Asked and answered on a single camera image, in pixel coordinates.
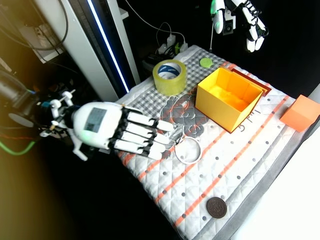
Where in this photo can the white power strip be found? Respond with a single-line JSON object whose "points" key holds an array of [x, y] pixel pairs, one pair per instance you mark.
{"points": [[163, 48]]}

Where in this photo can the grey white quilt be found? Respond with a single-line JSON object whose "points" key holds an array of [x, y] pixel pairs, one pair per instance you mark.
{"points": [[200, 180]]}

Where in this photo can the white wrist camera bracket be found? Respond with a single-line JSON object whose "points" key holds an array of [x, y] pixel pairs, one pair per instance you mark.
{"points": [[79, 151]]}

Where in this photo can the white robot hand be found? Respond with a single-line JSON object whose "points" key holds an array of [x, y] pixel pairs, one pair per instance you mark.
{"points": [[95, 120], [252, 27]]}

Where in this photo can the orange cube block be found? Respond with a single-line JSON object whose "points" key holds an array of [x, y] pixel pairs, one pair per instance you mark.
{"points": [[297, 115]]}

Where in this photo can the yellow cardboard box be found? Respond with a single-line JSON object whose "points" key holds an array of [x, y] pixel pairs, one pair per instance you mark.
{"points": [[217, 110]]}

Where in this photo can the black power adapter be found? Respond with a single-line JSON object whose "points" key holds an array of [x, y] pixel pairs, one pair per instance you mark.
{"points": [[151, 62]]}

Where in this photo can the clear packing tape roll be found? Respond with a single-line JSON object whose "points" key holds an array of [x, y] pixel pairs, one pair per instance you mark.
{"points": [[170, 85]]}

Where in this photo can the green round cap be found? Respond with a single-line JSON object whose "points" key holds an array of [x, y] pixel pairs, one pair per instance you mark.
{"points": [[205, 62]]}

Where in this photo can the white pillar with blue light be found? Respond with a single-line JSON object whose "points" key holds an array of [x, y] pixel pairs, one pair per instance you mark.
{"points": [[85, 45]]}

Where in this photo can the white charger plug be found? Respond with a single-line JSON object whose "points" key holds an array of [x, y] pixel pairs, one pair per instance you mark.
{"points": [[171, 40]]}

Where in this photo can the chocolate sandwich cookie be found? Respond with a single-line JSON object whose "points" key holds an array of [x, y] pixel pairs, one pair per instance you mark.
{"points": [[216, 208]]}

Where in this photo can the green plug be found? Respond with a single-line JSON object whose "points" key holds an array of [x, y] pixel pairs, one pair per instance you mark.
{"points": [[177, 47]]}

